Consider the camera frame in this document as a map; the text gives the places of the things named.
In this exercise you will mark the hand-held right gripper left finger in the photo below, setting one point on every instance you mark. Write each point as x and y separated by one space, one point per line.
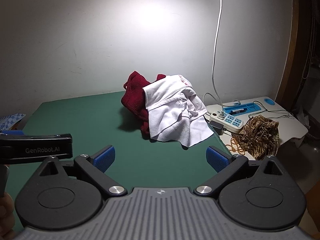
105 157

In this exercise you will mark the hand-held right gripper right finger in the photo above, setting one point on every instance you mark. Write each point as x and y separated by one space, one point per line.
217 158

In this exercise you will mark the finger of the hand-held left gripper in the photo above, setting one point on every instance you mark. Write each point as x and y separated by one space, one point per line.
11 132

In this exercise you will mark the white shirt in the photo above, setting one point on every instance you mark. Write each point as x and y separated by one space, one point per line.
172 115

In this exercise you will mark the dark red knit sweater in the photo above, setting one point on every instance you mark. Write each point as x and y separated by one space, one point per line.
133 97

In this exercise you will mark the person's left hand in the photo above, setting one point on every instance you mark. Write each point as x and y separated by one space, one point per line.
5 210

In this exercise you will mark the blue checkered cloth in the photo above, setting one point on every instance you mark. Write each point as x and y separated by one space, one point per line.
10 120

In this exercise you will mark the tan rubber bands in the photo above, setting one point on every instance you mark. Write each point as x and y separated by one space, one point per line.
236 147

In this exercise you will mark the black power adapter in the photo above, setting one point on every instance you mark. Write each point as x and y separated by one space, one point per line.
216 127

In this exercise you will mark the white and blue power strip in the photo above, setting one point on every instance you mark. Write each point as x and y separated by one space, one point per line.
231 123

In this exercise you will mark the green table mat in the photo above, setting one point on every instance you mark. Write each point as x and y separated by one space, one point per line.
82 125

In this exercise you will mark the leopard print cloth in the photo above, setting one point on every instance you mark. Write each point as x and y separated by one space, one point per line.
260 135

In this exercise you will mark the dark pen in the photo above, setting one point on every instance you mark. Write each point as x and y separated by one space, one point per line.
237 110

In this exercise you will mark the blue plastic tray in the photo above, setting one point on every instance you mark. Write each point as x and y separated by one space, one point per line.
252 108

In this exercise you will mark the small white table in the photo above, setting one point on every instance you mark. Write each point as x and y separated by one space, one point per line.
290 127

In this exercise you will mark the brown wooden door frame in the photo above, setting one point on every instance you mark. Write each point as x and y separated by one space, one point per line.
291 42

